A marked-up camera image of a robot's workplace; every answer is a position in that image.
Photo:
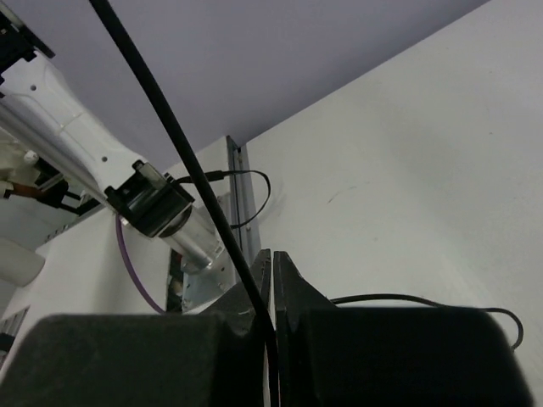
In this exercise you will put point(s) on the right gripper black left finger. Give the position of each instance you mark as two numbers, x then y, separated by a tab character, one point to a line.
213	358

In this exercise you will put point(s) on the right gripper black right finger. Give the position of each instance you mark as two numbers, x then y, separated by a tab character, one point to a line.
388	356

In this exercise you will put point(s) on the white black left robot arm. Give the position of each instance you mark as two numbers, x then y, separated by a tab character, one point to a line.
152	203

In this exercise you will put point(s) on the silver aluminium rail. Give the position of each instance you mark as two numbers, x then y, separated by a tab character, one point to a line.
242	201

